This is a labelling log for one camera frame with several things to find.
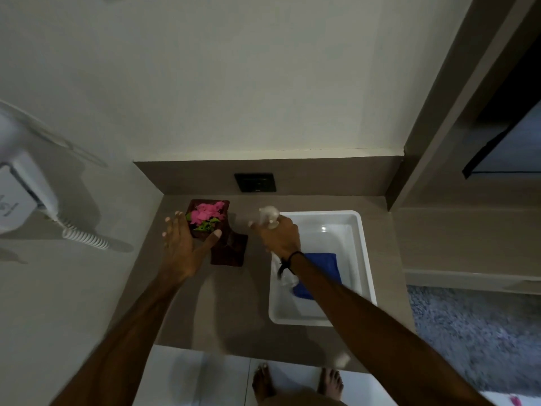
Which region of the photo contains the white plastic tub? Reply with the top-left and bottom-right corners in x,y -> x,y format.
268,210 -> 378,327

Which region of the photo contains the person's left hand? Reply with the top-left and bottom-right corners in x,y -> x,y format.
162,211 -> 223,285

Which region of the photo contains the person's left forearm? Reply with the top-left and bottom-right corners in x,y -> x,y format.
50,272 -> 199,406

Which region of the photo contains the person's right forearm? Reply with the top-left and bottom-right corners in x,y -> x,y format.
282,252 -> 496,406

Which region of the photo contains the person's right hand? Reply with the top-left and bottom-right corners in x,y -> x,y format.
252,215 -> 301,264

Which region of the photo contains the person's foot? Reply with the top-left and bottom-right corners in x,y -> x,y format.
252,363 -> 276,406
317,367 -> 345,399

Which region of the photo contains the black wall socket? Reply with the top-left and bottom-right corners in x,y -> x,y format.
234,172 -> 277,193

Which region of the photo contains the person's right foot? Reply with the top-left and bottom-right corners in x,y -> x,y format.
317,367 -> 345,399

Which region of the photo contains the white spray bottle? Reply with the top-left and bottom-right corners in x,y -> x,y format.
248,206 -> 303,292

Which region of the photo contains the grey shaggy rug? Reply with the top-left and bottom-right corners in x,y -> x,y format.
407,285 -> 541,394

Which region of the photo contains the white wall-mounted hair dryer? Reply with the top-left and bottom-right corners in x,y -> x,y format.
0,99 -> 61,235

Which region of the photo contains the white coiled cord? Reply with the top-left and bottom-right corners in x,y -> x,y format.
41,206 -> 112,251

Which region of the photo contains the black wristband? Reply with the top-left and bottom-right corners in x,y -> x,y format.
277,251 -> 306,279

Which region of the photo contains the dark vase with pink flowers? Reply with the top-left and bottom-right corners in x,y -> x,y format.
186,199 -> 249,267

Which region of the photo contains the person's left foot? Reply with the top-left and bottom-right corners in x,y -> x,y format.
252,363 -> 276,406

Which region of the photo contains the blue cloth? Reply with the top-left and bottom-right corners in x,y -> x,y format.
291,252 -> 343,300

